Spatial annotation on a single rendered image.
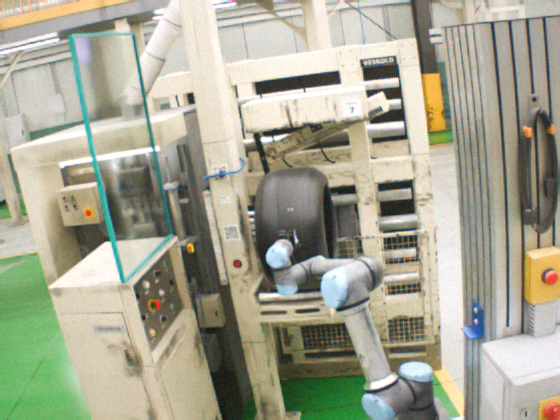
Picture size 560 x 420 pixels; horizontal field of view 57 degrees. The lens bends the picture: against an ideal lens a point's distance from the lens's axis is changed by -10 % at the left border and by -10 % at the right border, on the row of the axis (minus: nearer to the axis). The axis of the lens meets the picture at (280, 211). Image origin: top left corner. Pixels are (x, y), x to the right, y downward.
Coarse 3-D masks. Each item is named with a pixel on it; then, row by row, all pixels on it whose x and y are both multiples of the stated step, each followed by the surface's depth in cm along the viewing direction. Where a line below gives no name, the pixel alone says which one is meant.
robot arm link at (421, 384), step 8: (400, 368) 183; (408, 368) 182; (416, 368) 182; (424, 368) 181; (400, 376) 180; (408, 376) 178; (416, 376) 177; (424, 376) 177; (432, 376) 180; (408, 384) 176; (416, 384) 177; (424, 384) 178; (432, 384) 180; (416, 392) 176; (424, 392) 178; (432, 392) 181; (416, 400) 176; (424, 400) 179; (432, 400) 182
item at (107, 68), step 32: (96, 64) 202; (128, 64) 229; (96, 96) 201; (128, 96) 228; (96, 128) 200; (128, 128) 226; (96, 160) 197; (128, 160) 224; (128, 192) 222; (160, 192) 253; (128, 224) 219; (160, 224) 250; (128, 256) 216
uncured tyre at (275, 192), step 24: (288, 168) 268; (312, 168) 263; (264, 192) 252; (288, 192) 249; (312, 192) 248; (264, 216) 247; (288, 216) 244; (312, 216) 243; (264, 240) 246; (312, 240) 242; (336, 240) 287; (264, 264) 251; (312, 288) 262
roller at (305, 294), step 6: (258, 294) 270; (264, 294) 269; (270, 294) 268; (276, 294) 267; (294, 294) 265; (300, 294) 264; (306, 294) 264; (312, 294) 263; (318, 294) 262; (258, 300) 269; (264, 300) 268; (270, 300) 268; (276, 300) 268; (282, 300) 267
